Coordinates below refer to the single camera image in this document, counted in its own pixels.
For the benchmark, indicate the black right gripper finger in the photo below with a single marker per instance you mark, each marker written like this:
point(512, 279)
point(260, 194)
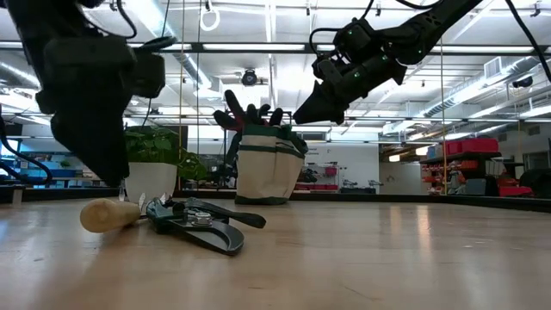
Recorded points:
point(314, 98)
point(323, 114)

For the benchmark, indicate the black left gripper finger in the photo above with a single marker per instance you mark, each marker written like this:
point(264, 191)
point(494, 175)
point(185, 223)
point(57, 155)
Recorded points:
point(84, 146)
point(114, 150)

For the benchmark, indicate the black red gardening glove pair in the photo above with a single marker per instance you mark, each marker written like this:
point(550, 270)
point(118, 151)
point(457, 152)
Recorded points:
point(234, 107)

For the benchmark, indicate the beige green canvas gardening bag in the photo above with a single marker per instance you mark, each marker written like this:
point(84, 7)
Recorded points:
point(267, 172)

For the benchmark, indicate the teal black pruning shears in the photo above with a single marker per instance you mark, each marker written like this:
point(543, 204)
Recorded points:
point(206, 234)

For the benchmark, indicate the green plant in white pot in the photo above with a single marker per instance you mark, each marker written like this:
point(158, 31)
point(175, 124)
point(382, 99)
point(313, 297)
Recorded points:
point(150, 181)

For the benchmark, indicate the small red bins rack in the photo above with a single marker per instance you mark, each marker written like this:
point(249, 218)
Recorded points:
point(329, 171)

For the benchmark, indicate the blue shelving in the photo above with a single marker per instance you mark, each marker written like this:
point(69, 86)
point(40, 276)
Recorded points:
point(30, 172)

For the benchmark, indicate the bright monitor screen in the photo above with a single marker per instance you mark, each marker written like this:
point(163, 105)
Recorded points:
point(8, 147)

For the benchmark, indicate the background robot arms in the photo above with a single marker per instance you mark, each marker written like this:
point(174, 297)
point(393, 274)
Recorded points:
point(357, 188)

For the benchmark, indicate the black shelf rack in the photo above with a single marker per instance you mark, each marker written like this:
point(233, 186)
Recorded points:
point(460, 156)

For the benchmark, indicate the red storage bins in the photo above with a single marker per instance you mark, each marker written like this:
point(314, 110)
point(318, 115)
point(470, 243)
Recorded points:
point(471, 146)

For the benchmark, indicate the white air vent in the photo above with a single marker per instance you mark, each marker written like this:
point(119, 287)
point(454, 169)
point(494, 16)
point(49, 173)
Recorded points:
point(493, 67)

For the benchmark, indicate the red floor bin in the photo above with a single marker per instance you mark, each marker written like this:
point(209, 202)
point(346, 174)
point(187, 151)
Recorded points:
point(514, 191)

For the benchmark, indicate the black chair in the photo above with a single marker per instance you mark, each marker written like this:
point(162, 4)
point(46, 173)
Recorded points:
point(542, 183)

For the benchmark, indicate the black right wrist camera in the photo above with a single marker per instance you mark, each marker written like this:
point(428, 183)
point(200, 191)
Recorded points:
point(353, 36)

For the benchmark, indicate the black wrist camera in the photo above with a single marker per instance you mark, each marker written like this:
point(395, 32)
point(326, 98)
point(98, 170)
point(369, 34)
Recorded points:
point(353, 36)
point(148, 75)

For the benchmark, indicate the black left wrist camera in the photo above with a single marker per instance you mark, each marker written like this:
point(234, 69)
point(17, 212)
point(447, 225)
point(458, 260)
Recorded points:
point(148, 75)

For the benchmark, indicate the round black ceiling camera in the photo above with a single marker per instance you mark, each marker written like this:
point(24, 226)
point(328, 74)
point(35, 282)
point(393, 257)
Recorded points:
point(249, 77)

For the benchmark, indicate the silver air duct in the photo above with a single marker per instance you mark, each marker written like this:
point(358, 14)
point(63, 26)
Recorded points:
point(516, 64)

